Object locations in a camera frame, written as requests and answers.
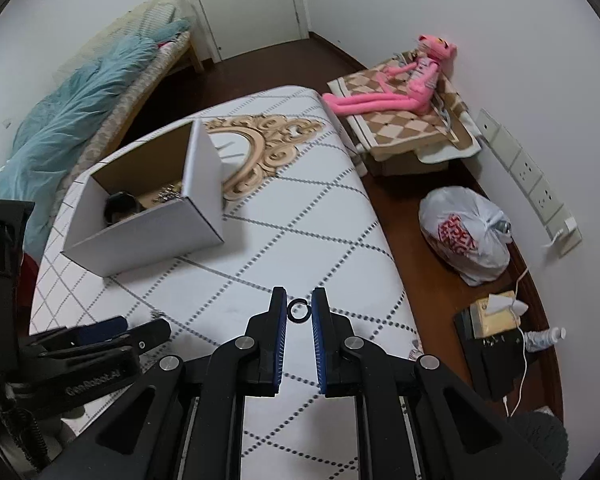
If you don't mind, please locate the black ring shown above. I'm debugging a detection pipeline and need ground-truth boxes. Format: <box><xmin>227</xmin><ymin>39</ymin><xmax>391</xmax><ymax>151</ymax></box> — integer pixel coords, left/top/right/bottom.
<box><xmin>287</xmin><ymin>298</ymin><xmax>311</xmax><ymax>322</ymax></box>

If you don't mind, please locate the white patterned tablecloth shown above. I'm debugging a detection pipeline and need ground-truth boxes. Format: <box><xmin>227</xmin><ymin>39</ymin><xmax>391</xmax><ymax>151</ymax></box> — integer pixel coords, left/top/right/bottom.
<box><xmin>30</xmin><ymin>86</ymin><xmax>422</xmax><ymax>479</ymax></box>

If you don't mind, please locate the black box on floor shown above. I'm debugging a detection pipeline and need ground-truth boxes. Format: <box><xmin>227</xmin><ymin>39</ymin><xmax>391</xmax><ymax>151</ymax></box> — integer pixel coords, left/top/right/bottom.
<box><xmin>454</xmin><ymin>308</ymin><xmax>524</xmax><ymax>402</ymax></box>

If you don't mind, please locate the white plastic bag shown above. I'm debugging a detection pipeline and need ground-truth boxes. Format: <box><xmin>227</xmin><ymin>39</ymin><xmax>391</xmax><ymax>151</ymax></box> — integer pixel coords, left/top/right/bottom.
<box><xmin>418</xmin><ymin>186</ymin><xmax>513</xmax><ymax>286</ymax></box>

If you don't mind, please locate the tissue box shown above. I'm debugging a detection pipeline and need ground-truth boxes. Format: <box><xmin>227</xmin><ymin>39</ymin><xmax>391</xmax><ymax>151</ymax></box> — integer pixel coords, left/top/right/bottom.
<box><xmin>469</xmin><ymin>292</ymin><xmax>529</xmax><ymax>338</ymax></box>

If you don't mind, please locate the white cardboard box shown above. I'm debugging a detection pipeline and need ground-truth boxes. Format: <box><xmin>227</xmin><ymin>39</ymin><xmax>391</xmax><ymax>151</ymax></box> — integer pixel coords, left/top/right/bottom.
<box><xmin>62</xmin><ymin>119</ymin><xmax>223</xmax><ymax>278</ymax></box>

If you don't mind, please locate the black wristband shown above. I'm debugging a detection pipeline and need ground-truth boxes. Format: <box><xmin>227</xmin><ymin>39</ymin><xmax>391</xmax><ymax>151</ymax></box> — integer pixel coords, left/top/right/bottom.
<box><xmin>102</xmin><ymin>192</ymin><xmax>145</xmax><ymax>226</ymax></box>

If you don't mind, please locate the white bottle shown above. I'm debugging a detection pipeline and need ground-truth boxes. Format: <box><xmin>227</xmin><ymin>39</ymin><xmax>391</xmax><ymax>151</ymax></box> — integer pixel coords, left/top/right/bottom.
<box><xmin>524</xmin><ymin>327</ymin><xmax>567</xmax><ymax>352</ymax></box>

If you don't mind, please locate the teal duvet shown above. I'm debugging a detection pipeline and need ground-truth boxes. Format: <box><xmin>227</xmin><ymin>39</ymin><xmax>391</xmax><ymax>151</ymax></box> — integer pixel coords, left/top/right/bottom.
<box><xmin>0</xmin><ymin>18</ymin><xmax>189</xmax><ymax>261</ymax></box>

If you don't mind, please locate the dark fuzzy stool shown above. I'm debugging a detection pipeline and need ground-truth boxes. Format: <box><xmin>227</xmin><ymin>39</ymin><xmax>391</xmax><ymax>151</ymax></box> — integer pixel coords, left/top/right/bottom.
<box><xmin>508</xmin><ymin>411</ymin><xmax>569</xmax><ymax>479</ymax></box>

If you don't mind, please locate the checkered cushion mat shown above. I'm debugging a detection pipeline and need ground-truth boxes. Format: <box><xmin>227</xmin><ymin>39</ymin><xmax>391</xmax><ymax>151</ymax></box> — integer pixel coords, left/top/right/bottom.
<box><xmin>328</xmin><ymin>49</ymin><xmax>481</xmax><ymax>165</ymax></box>

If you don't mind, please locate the white power strip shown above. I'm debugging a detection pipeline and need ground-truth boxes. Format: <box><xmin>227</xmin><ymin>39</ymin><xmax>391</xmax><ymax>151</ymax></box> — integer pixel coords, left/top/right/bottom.
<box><xmin>475</xmin><ymin>108</ymin><xmax>582</xmax><ymax>258</ymax></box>

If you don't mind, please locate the pink panther plush toy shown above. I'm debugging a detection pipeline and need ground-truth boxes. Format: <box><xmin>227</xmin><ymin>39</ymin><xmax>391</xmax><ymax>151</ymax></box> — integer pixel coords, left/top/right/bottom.
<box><xmin>322</xmin><ymin>35</ymin><xmax>457</xmax><ymax>116</ymax></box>

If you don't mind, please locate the white door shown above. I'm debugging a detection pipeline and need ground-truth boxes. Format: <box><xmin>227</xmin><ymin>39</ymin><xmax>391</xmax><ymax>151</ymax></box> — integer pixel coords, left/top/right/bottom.
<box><xmin>190</xmin><ymin>0</ymin><xmax>309</xmax><ymax>63</ymax></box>

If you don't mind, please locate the bed mattress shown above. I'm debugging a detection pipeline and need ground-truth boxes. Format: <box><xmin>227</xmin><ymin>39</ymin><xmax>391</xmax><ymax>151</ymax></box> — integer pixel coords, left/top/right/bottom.
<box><xmin>52</xmin><ymin>0</ymin><xmax>204</xmax><ymax>214</ymax></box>

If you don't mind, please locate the white charging cable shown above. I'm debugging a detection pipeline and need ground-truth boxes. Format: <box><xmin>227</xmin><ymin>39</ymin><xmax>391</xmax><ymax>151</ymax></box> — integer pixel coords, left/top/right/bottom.
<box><xmin>502</xmin><ymin>228</ymin><xmax>579</xmax><ymax>418</ymax></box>

